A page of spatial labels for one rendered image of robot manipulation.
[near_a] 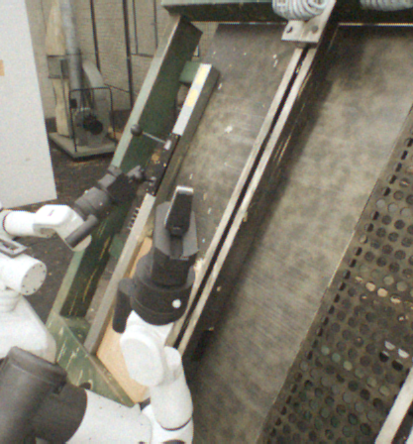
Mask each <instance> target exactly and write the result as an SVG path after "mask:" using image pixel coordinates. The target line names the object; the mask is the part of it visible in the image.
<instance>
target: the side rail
mask: <svg viewBox="0 0 413 444"><path fill-rule="evenodd" d="M202 35H203V32H202V31H201V30H199V29H197V28H196V27H195V26H194V25H192V24H191V23H190V22H189V23H188V21H187V20H185V19H184V18H183V17H182V15H178V16H171V15H170V17H169V20H168V22H167V27H166V29H165V31H164V33H163V36H162V38H161V41H160V43H159V46H158V48H157V51H156V52H155V56H154V58H153V61H152V63H151V66H150V68H149V71H148V72H147V77H146V79H145V82H144V84H143V87H142V89H141V92H140V93H139V96H138V98H137V101H136V103H135V106H134V108H133V110H132V113H131V114H130V117H129V119H128V122H127V124H126V129H125V132H124V134H123V136H122V138H121V140H120V143H119V145H118V148H117V150H116V153H115V155H114V157H113V159H112V161H111V163H110V166H111V165H115V166H117V167H118V168H119V169H120V170H121V171H122V172H123V173H124V175H126V174H127V173H128V172H130V171H131V170H133V169H134V168H135V167H137V166H140V167H143V169H144V170H145V172H144V173H146V171H147V166H148V164H149V161H150V159H151V157H152V155H153V153H154V150H155V147H156V144H157V141H155V140H153V139H151V138H148V137H147V136H145V135H140V136H139V137H135V136H133V135H131V133H130V128H131V126H132V125H134V124H139V125H141V126H142V127H143V129H144V132H145V133H147V134H148V135H153V136H155V137H157V138H159V137H160V135H161V133H162V131H163V128H164V126H165V123H166V121H167V116H168V114H169V112H170V110H171V108H172V105H173V103H174V100H175V98H176V96H177V93H178V92H179V89H180V87H181V85H182V83H180V82H179V76H180V75H181V73H182V71H183V68H184V66H185V64H186V62H187V61H188V60H192V58H193V55H194V53H195V51H196V49H197V47H198V44H199V42H200V39H201V37H202ZM132 203H133V202H132ZM132 203H131V202H129V201H127V202H126V203H125V204H124V205H123V206H122V207H121V208H119V207H117V206H114V205H113V207H114V209H115V212H114V213H112V214H111V215H110V216H109V217H108V218H105V220H104V221H103V222H101V224H102V225H101V226H100V227H99V228H98V229H96V230H95V231H94V232H93V233H92V234H90V236H91V240H90V242H89V244H88V245H87V246H86V247H85V248H84V249H83V250H81V251H75V253H74V255H73V257H72V259H71V261H70V264H69V266H68V269H67V271H66V274H65V276H64V279H63V283H62V285H61V287H60V290H59V292H58V295H57V297H56V300H55V301H54V304H53V306H52V308H53V309H54V310H55V312H56V313H57V314H58V315H70V316H74V317H85V315H86V312H87V310H88V308H89V305H90V303H91V300H92V299H93V297H94V294H95V292H96V289H97V287H98V284H99V282H100V280H101V279H102V277H103V274H104V272H105V267H106V265H107V262H108V260H109V259H110V256H111V255H110V254H109V253H108V248H109V246H110V243H111V241H112V239H113V237H114V235H115V234H117V233H118V234H120V233H121V231H122V228H123V226H124V223H125V221H126V217H127V215H128V212H129V210H130V208H131V205H132Z"/></svg>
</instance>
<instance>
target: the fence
mask: <svg viewBox="0 0 413 444"><path fill-rule="evenodd" d="M202 67H204V68H208V70H207V72H206V74H205V76H204V78H203V81H202V83H201V84H198V83H195V81H196V79H197V76H198V74H199V72H200V70H201V68H202ZM219 72H220V71H219V70H217V69H216V68H214V67H213V66H212V65H209V64H201V65H200V67H199V69H198V72H197V73H196V75H195V78H194V80H193V83H192V85H191V87H190V90H189V92H188V96H187V98H186V101H185V103H184V106H183V108H182V110H181V113H180V114H179V117H178V119H177V121H176V124H175V126H174V129H173V131H172V133H174V134H177V135H181V137H180V140H179V142H178V144H177V147H176V149H175V151H174V154H173V156H172V158H171V160H170V162H169V165H168V167H167V172H166V174H165V177H164V178H163V180H162V183H161V185H160V188H159V190H158V192H157V195H156V197H152V196H150V195H148V194H147V196H146V198H145V200H144V203H143V205H142V207H141V210H140V212H139V215H138V217H137V218H136V221H135V223H134V226H133V228H132V230H131V233H130V235H129V238H128V239H127V241H126V246H125V248H124V251H123V253H122V256H121V258H120V259H119V262H118V264H117V267H116V269H115V270H114V273H113V275H112V278H111V279H110V281H109V284H108V286H107V289H106V291H105V296H104V298H103V300H102V302H101V304H100V307H99V309H98V312H97V314H96V316H95V319H94V321H93V323H92V325H91V327H90V330H89V332H88V334H87V337H86V339H85V342H84V347H85V349H86V350H87V351H88V353H89V354H96V353H97V351H98V348H99V346H100V344H101V342H102V340H103V337H104V335H105V330H106V328H107V326H108V323H109V321H110V319H111V317H112V315H113V312H114V306H115V300H116V294H117V287H118V282H119V280H120V279H123V278H127V277H128V276H129V274H130V272H131V269H132V267H133V264H134V262H135V260H136V258H137V256H138V254H139V251H140V249H141V246H142V244H143V242H144V240H145V239H146V237H150V236H151V233H152V231H153V229H154V218H155V210H156V207H157V206H158V205H160V204H163V203H165V201H166V199H167V195H168V192H169V190H170V188H171V185H172V183H173V181H174V178H175V177H176V175H177V172H178V170H179V167H180V165H181V163H182V160H183V158H184V156H185V154H186V152H187V150H188V145H189V142H190V140H191V138H192V135H193V134H194V132H195V129H196V127H197V125H198V122H199V120H200V117H201V115H202V114H203V111H204V109H205V107H206V104H207V102H208V99H209V95H210V93H211V91H212V89H213V86H214V84H215V82H216V79H217V77H218V74H219ZM192 90H196V91H198V93H197V94H196V97H195V99H194V101H193V104H192V106H191V107H190V106H187V105H186V104H187V102H188V97H189V95H190V93H191V91H192Z"/></svg>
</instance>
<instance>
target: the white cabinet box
mask: <svg viewBox="0 0 413 444"><path fill-rule="evenodd" d="M55 198H57V197H56V191H55V185H54V179H53V174H52V163H51V157H50V152H49V146H48V140H47V135H46V128H45V122H44V116H43V105H42V99H41V93H40V89H39V83H38V77H37V72H36V66H35V59H34V53H33V48H32V42H31V36H30V30H29V25H28V19H27V13H26V7H25V2H24V0H0V203H1V205H2V208H3V209H8V208H13V207H17V206H22V205H26V204H31V203H36V202H41V201H45V200H50V199H55Z"/></svg>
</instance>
